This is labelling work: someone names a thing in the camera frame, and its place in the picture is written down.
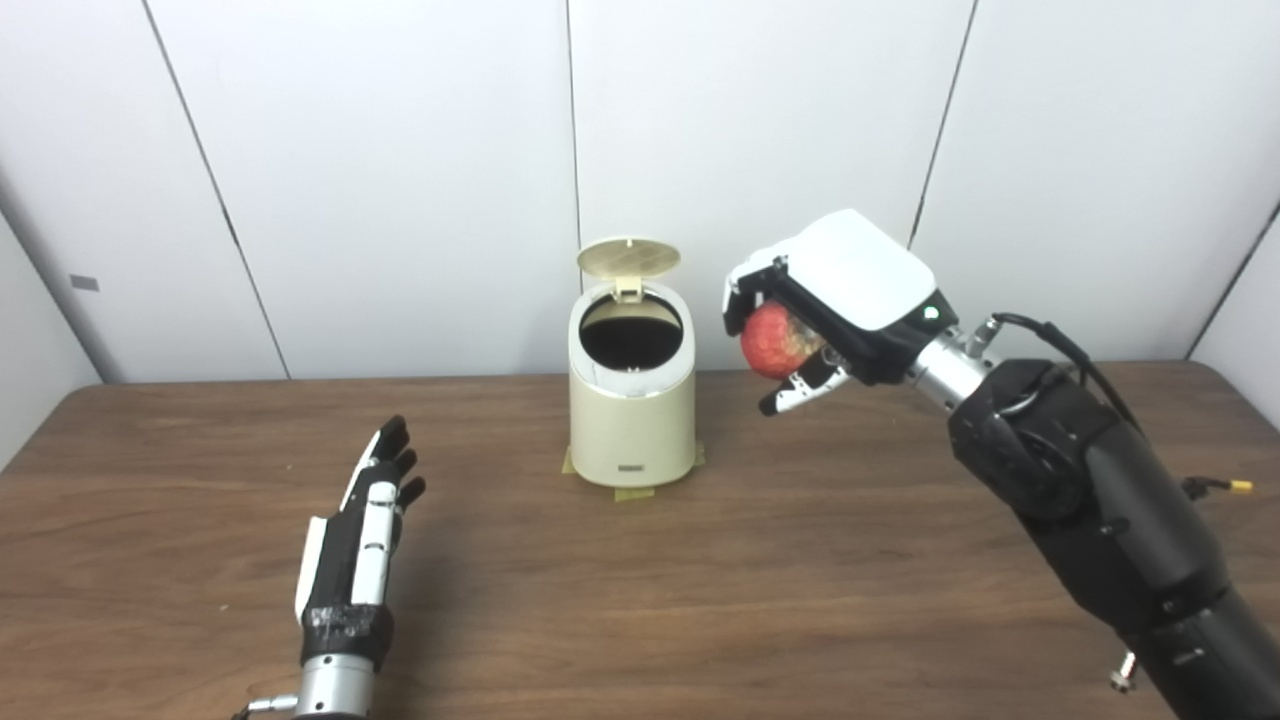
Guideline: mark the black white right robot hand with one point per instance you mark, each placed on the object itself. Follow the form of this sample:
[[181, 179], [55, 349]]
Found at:
[[860, 275]]

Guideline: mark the red apple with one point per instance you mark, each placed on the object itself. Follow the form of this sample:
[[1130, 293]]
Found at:
[[772, 342]]

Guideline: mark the cream round bin lid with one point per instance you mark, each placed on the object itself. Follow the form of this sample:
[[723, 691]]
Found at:
[[628, 258]]

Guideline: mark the cream-colored round bin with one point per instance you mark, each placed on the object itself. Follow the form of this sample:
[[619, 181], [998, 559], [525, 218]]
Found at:
[[632, 430]]

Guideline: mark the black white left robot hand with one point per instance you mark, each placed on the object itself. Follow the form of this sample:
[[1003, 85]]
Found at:
[[345, 580]]

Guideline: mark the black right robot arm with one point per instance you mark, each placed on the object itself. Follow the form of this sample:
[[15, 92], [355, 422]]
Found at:
[[1090, 480]]

